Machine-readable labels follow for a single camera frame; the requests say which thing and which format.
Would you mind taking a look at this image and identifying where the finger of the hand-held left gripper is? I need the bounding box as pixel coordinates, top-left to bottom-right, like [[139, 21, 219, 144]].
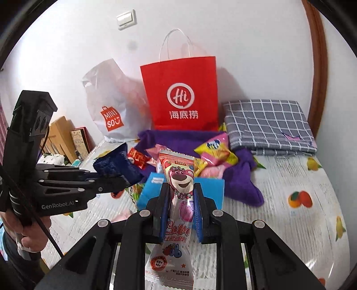
[[37, 177, 131, 201], [35, 164, 102, 184]]

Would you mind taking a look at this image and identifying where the black cable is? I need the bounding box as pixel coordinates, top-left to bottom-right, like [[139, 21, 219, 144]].
[[0, 164, 65, 256]]

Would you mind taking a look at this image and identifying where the red snack packet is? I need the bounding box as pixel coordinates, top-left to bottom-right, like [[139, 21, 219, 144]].
[[128, 148, 149, 169]]

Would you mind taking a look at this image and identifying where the dark blue snack packet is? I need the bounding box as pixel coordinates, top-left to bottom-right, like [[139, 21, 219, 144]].
[[93, 142, 144, 186]]

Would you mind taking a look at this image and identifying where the purple towel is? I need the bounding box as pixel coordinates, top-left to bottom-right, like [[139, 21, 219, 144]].
[[138, 129, 264, 207]]

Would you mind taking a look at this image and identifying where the green yellow snack packet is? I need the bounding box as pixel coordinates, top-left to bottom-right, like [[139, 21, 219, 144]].
[[127, 185, 145, 207]]

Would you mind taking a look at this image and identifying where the fruit print bedsheet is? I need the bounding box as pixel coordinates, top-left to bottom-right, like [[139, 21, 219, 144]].
[[39, 139, 349, 290]]

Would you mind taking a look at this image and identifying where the brown wooden headboard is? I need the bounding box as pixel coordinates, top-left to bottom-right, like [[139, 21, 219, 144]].
[[301, 0, 328, 140]]

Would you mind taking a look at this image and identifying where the person's left forearm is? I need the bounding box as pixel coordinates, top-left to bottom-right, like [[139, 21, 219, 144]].
[[0, 229, 42, 282]]

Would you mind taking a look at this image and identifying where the red paper bag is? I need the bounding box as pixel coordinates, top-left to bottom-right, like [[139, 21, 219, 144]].
[[140, 29, 218, 131]]

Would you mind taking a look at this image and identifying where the person's left hand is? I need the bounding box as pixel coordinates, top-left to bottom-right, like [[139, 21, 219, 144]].
[[0, 210, 52, 253]]

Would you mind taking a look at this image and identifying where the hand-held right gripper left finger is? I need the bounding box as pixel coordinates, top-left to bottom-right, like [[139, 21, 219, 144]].
[[42, 182, 171, 290]]

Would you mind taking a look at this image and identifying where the pale pink snack packet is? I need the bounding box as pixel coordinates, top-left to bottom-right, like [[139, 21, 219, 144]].
[[201, 164, 226, 179]]

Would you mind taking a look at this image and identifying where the grey checked folded cloth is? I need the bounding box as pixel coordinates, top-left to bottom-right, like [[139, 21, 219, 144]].
[[222, 100, 318, 156]]

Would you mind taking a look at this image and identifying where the blue cardboard box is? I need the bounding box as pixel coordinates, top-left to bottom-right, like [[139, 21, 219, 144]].
[[137, 171, 225, 212]]

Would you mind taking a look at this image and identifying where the white light switch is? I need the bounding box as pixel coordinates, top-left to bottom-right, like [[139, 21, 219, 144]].
[[116, 10, 138, 31]]

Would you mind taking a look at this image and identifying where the bear print snack packet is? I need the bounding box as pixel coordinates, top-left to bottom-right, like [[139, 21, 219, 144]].
[[144, 149, 196, 290]]

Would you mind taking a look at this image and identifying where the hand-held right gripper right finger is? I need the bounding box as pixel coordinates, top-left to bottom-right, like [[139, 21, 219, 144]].
[[193, 182, 327, 290]]

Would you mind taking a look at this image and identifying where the white plastic bag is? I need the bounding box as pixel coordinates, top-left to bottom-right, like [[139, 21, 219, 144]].
[[81, 58, 152, 143]]

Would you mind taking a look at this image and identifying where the light wooden block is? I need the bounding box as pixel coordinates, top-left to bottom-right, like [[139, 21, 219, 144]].
[[42, 116, 79, 164]]

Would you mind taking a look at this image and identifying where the small yellow snack packet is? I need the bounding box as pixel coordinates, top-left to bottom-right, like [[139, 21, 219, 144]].
[[192, 157, 208, 177]]

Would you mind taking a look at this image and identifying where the brown framed box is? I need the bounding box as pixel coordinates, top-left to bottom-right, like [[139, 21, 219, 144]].
[[70, 127, 95, 161]]

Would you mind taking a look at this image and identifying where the pink yellow snack packet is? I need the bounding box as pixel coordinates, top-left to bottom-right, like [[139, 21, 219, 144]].
[[194, 132, 239, 168]]

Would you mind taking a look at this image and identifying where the white black spotted cloth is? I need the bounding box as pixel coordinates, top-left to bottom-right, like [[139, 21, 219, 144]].
[[37, 153, 66, 166]]

